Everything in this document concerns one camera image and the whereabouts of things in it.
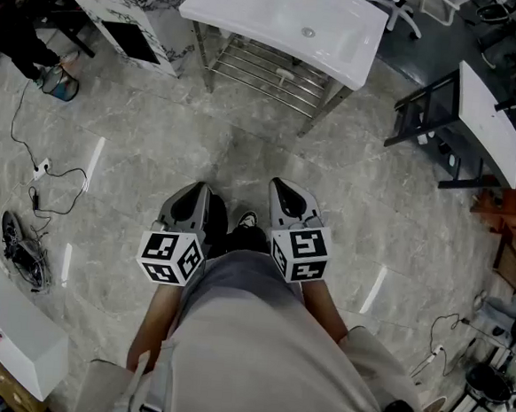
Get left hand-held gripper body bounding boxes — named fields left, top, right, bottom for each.
left=134, top=216, right=208, bottom=289

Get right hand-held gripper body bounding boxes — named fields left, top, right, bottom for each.
left=267, top=206, right=335, bottom=287

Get person's right forearm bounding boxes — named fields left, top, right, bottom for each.
left=295, top=278, right=353, bottom=345

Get person's left forearm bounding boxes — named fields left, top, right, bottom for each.
left=125, top=275, right=187, bottom=377

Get person's black and white shoe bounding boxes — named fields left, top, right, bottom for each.
left=237, top=210, right=259, bottom=231

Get person's black trousers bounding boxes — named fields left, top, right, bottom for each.
left=202, top=190, right=274, bottom=265

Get person's light grey shirt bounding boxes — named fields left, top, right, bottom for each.
left=74, top=237, right=443, bottom=412

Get white power socket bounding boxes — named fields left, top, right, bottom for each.
left=31, top=155, right=52, bottom=183

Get metal basin stand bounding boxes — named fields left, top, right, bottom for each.
left=184, top=19, right=360, bottom=142

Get white box with black dots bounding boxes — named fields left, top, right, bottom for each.
left=0, top=255, right=76, bottom=404

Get white washbasin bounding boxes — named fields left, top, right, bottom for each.
left=173, top=0, right=391, bottom=94

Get black desk with white top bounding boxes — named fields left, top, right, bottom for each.
left=379, top=54, right=516, bottom=195

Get brown wooden cabinet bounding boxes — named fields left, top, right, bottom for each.
left=464, top=167, right=516, bottom=293

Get white office chair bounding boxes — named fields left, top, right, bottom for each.
left=356, top=0, right=426, bottom=40

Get black adapter cable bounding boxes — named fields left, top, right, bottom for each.
left=24, top=163, right=91, bottom=232

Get tangled cable pile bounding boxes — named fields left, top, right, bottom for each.
left=0, top=210, right=58, bottom=295

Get wire mesh waste bin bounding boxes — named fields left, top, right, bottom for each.
left=39, top=62, right=82, bottom=104

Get white plug with cable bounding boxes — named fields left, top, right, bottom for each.
left=409, top=309, right=473, bottom=383

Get long black cable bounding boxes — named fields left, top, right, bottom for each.
left=6, top=77, right=47, bottom=171

